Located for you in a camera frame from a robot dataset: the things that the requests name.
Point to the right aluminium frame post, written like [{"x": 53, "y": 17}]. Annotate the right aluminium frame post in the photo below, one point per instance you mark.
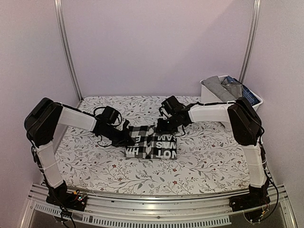
[{"x": 251, "y": 39}]

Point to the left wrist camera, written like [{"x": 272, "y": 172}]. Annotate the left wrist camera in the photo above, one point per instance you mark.
[{"x": 111, "y": 116}]

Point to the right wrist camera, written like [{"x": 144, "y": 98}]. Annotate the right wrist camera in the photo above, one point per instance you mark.
[{"x": 170, "y": 106}]

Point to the black white checkered shirt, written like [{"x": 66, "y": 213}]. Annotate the black white checkered shirt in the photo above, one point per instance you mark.
[{"x": 151, "y": 145}]

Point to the white plastic bin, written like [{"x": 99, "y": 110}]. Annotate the white plastic bin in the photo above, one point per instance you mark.
[{"x": 209, "y": 97}]

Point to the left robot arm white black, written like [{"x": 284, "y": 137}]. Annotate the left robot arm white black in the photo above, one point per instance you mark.
[{"x": 42, "y": 122}]

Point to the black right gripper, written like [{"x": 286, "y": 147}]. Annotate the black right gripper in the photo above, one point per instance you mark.
[{"x": 161, "y": 128}]

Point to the grey long sleeve shirt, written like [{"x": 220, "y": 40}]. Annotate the grey long sleeve shirt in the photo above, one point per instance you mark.
[{"x": 226, "y": 90}]

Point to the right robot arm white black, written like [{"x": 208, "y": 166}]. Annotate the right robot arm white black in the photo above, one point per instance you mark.
[{"x": 241, "y": 118}]

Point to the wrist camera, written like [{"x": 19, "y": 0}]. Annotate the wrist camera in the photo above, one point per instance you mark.
[
  {"x": 111, "y": 116},
  {"x": 170, "y": 106}
]

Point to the aluminium frame post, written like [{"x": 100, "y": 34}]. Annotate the aluminium frame post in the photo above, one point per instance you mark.
[
  {"x": 66, "y": 48},
  {"x": 251, "y": 39}
]

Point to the blue checkered shirt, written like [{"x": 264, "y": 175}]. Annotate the blue checkered shirt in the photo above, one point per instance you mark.
[{"x": 249, "y": 92}]

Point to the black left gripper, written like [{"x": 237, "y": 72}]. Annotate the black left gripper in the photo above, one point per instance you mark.
[{"x": 123, "y": 141}]

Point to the aluminium front rail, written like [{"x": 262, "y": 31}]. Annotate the aluminium front rail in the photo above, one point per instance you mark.
[{"x": 109, "y": 210}]

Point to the left aluminium frame post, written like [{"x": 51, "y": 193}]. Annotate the left aluminium frame post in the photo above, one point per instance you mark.
[{"x": 66, "y": 48}]

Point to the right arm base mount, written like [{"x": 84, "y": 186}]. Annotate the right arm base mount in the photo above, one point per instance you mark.
[{"x": 255, "y": 198}]

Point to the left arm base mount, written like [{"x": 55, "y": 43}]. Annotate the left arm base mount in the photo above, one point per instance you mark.
[{"x": 70, "y": 200}]

